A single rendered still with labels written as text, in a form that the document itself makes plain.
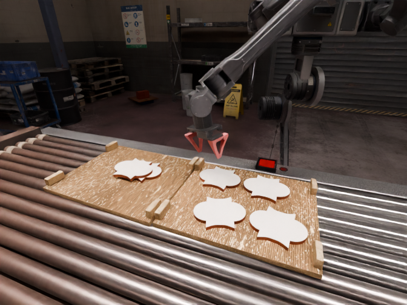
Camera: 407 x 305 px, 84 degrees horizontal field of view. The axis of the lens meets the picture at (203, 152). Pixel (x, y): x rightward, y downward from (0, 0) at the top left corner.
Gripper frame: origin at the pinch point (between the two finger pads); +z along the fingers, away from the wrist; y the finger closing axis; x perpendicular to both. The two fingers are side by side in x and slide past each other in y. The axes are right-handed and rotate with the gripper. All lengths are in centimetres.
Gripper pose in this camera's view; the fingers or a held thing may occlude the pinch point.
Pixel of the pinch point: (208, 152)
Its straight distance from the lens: 74.0
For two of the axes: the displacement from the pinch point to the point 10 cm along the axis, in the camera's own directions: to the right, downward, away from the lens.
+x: 7.5, -3.8, 5.3
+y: 6.3, 2.0, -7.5
